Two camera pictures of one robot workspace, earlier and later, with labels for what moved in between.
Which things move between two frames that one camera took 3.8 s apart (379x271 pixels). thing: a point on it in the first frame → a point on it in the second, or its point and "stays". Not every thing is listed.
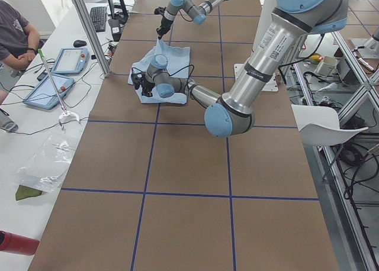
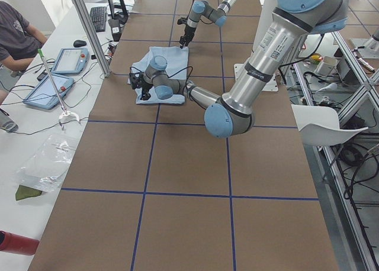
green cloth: (23, 192) stays
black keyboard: (99, 16) stays
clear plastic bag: (45, 167) stays
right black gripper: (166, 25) → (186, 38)
